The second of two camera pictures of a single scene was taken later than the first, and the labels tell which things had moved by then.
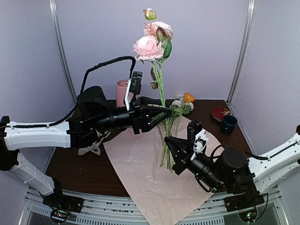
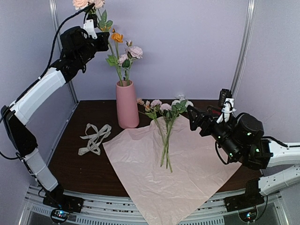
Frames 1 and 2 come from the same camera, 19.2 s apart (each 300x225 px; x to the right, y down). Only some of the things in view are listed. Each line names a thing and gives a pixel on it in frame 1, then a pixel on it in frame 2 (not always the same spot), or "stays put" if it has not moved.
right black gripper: x=180 y=162 → x=210 y=119
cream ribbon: x=94 y=147 stays put
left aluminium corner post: x=52 y=4 stays put
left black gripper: x=141 y=121 → x=104 y=37
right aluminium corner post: x=248 y=25 stays put
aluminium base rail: x=101 y=209 stays put
